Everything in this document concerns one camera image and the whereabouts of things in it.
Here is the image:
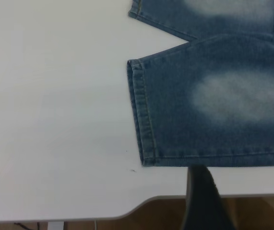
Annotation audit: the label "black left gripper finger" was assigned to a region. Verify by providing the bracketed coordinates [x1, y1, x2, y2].
[179, 165, 234, 230]

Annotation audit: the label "blue denim jeans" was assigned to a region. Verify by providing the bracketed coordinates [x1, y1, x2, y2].
[126, 0, 274, 168]

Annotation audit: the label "white table leg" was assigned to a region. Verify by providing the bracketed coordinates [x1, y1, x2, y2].
[47, 221, 65, 230]

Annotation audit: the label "thin black cable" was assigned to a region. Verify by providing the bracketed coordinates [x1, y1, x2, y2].
[13, 222, 40, 230]

